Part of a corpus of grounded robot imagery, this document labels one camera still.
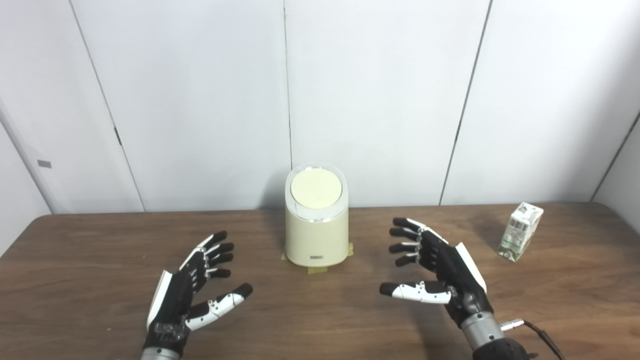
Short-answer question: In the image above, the cream-colored round bin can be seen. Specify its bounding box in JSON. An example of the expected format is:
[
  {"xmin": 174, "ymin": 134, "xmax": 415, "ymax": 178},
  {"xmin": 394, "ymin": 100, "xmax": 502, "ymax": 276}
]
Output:
[{"xmin": 284, "ymin": 163, "xmax": 350, "ymax": 267}]

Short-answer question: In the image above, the white green milk carton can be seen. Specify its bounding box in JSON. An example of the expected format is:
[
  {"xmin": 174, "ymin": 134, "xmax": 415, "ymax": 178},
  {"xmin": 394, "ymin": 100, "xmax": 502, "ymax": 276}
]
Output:
[{"xmin": 497, "ymin": 202, "xmax": 544, "ymax": 262}]

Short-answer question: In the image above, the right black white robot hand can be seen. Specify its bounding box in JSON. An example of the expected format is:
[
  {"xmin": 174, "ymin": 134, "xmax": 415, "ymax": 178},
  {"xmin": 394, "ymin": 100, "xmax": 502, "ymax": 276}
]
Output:
[{"xmin": 379, "ymin": 217, "xmax": 496, "ymax": 328}]

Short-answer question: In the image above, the cream round bin lid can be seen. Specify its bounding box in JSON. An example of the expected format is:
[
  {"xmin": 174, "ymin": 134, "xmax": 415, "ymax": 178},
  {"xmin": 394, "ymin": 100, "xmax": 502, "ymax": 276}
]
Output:
[{"xmin": 290, "ymin": 168, "xmax": 344, "ymax": 210}]

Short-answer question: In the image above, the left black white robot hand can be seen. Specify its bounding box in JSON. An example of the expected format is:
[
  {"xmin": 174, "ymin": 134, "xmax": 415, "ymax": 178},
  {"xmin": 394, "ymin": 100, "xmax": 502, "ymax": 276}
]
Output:
[{"xmin": 141, "ymin": 230, "xmax": 254, "ymax": 357}]

